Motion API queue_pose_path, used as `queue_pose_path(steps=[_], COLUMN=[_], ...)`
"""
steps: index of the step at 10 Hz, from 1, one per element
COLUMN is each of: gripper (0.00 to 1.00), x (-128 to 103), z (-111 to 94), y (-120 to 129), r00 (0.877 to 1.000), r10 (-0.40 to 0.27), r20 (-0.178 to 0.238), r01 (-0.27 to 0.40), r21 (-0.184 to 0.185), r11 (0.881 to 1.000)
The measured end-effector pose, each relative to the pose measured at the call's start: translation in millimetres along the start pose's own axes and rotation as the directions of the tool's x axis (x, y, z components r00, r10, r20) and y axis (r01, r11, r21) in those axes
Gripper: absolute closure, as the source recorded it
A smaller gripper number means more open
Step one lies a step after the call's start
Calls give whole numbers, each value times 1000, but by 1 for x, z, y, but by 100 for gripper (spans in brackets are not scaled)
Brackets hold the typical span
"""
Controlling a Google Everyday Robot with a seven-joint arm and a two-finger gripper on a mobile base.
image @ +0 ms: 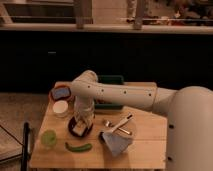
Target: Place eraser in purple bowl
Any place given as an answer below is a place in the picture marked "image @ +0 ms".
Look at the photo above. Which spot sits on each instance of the blue grey cloth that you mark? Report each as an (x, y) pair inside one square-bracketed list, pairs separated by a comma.
[(116, 143)]

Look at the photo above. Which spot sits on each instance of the green cucumber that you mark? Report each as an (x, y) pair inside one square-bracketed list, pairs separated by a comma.
[(82, 148)]

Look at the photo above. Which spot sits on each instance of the white round cup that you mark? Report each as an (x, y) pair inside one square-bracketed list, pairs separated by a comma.
[(60, 108)]

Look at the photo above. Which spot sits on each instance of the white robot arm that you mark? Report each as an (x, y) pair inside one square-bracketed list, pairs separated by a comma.
[(189, 112)]

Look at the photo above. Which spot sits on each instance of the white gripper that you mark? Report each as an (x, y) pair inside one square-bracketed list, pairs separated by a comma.
[(84, 110)]

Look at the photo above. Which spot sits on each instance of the black chair frame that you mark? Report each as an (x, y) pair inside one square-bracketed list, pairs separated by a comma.
[(27, 146)]

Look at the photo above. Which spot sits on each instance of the white eraser block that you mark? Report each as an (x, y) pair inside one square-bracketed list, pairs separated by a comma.
[(79, 129)]

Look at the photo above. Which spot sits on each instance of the green rectangular tray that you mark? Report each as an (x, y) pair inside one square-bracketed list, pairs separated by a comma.
[(109, 79)]

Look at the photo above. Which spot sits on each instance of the green plastic cup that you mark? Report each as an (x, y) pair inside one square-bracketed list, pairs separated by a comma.
[(48, 138)]

